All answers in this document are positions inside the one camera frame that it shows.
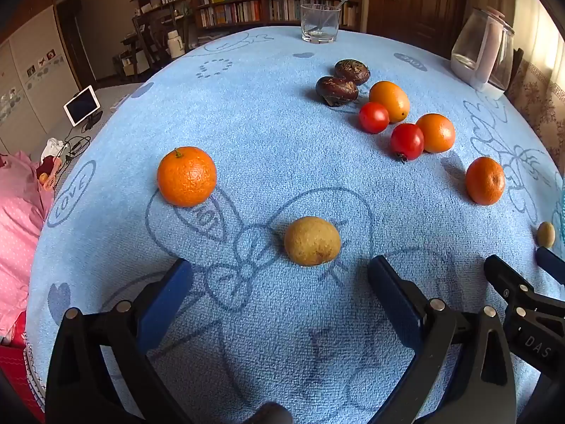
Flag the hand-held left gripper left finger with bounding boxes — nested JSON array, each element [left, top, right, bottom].
[[45, 257, 195, 424]]

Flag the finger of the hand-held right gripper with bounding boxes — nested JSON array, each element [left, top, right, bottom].
[[536, 246, 565, 284], [483, 255, 565, 319]]

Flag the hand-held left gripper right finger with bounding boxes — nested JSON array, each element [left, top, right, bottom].
[[367, 255, 517, 424]]

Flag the small yellow potato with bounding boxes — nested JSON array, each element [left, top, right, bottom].
[[537, 221, 556, 249]]

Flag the orange tangerine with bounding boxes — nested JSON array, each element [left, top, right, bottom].
[[465, 156, 506, 206], [157, 147, 218, 208]]

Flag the yellow-brown potato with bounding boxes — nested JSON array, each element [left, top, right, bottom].
[[284, 216, 342, 267]]

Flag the round orange kumquat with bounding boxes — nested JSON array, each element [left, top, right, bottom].
[[415, 113, 456, 154]]

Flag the red cherry tomato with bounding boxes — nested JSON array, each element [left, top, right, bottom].
[[358, 101, 390, 134], [390, 123, 425, 164]]

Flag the oval orange kumquat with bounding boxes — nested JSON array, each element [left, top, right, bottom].
[[369, 81, 410, 123]]

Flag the dark brown water chestnut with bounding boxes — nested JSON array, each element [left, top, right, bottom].
[[315, 76, 359, 107], [334, 59, 371, 86]]

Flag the pink dotted cloth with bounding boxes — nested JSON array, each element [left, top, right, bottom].
[[0, 150, 56, 345]]

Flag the cream patterned curtain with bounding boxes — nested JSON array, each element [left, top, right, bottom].
[[507, 0, 565, 173]]

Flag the white crumpled cloth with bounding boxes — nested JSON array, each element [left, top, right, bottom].
[[41, 138, 67, 162]]

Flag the blue printed towel cloth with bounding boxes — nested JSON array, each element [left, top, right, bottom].
[[25, 25, 565, 424]]

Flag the white tablet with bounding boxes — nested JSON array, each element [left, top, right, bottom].
[[63, 86, 101, 126]]

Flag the white thermos flask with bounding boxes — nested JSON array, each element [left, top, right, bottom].
[[167, 30, 186, 59]]

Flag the dark wooden chair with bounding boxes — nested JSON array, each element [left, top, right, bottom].
[[121, 11, 195, 76]]

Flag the white wardrobe with stickers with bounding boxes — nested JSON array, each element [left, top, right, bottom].
[[0, 4, 80, 146]]

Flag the clear glass cup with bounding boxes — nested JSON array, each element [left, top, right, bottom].
[[300, 4, 341, 45]]

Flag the brown wooden door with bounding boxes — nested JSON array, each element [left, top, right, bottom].
[[368, 0, 471, 49]]

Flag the dark open shelf rack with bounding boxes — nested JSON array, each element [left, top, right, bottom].
[[130, 0, 195, 49]]

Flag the black cables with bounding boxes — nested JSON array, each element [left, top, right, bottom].
[[55, 135, 91, 162]]

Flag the glass kettle with white handle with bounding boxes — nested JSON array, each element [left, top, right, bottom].
[[451, 6, 516, 100]]

